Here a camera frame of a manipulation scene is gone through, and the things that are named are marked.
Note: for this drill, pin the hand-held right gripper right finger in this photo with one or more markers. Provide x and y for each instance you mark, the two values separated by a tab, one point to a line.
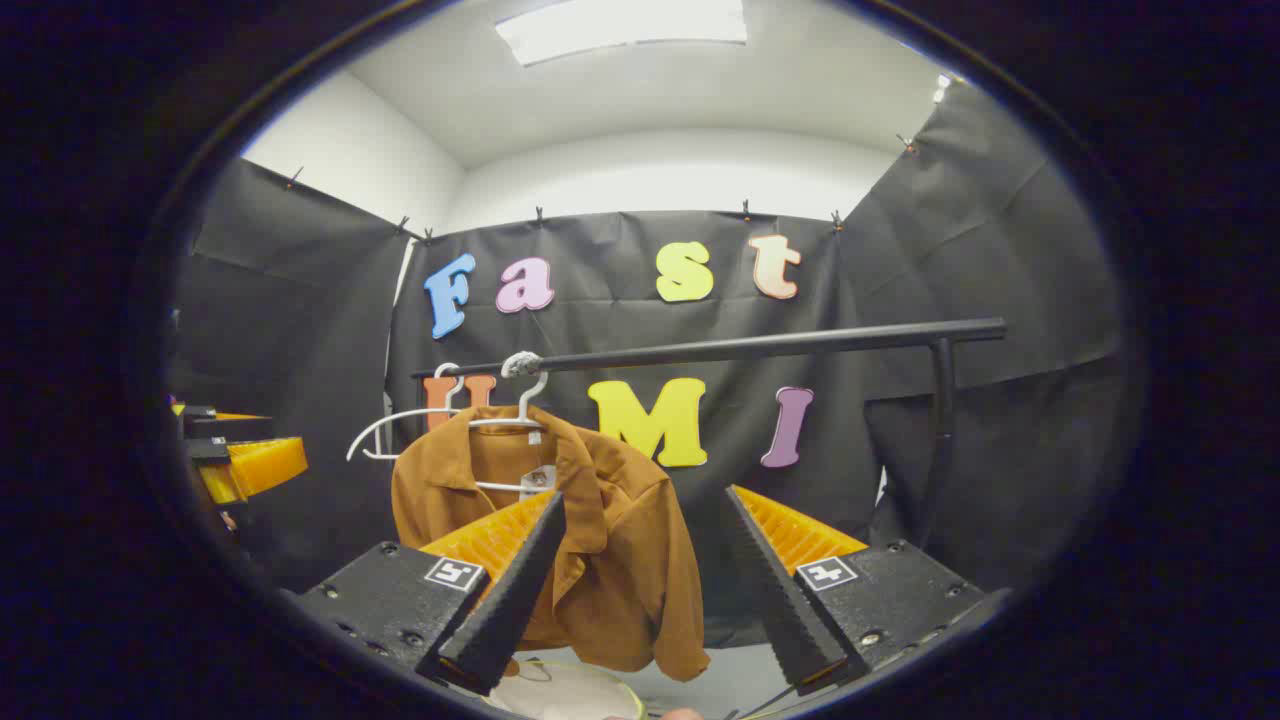
775	590

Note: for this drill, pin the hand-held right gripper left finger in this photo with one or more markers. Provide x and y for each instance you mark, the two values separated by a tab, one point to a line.
510	600

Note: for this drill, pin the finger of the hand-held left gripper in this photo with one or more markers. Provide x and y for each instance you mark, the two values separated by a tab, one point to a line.
225	427
262	465

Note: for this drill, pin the white laundry hamper yellow rim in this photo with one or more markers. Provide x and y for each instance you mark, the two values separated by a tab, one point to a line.
570	695

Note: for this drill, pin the brown collared shirt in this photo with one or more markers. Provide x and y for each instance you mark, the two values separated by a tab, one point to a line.
620	560

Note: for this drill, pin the white hanger with taped hook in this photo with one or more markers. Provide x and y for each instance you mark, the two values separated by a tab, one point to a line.
527	400

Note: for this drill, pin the white empty plastic hanger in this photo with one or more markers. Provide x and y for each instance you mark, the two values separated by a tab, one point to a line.
415	412

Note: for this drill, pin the black metal clothes rack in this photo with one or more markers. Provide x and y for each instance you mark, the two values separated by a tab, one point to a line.
760	347

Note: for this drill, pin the black backdrop cloth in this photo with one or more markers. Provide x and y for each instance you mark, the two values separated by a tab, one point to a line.
300	300

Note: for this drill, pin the ceiling light panel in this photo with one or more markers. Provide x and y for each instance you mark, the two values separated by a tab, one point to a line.
620	25

